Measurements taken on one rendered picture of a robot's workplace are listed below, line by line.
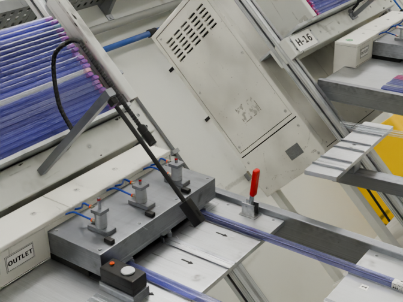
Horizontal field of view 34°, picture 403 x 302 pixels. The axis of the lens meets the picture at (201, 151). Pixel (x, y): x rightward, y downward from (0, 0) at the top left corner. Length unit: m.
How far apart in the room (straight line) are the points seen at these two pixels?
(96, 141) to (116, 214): 0.23
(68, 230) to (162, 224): 0.18
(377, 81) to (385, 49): 0.22
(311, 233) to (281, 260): 2.43
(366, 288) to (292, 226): 0.24
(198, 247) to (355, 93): 0.96
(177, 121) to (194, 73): 1.39
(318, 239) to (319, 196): 2.88
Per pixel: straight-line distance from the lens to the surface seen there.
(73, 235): 1.22
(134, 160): 1.43
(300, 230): 1.35
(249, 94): 2.26
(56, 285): 1.21
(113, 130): 1.49
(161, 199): 1.31
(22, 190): 1.32
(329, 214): 4.20
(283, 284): 3.71
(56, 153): 1.28
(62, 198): 1.31
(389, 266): 1.25
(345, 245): 1.31
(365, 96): 2.05
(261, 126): 2.28
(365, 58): 2.33
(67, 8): 1.58
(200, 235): 1.31
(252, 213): 1.35
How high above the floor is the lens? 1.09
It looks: 4 degrees up
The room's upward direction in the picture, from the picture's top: 36 degrees counter-clockwise
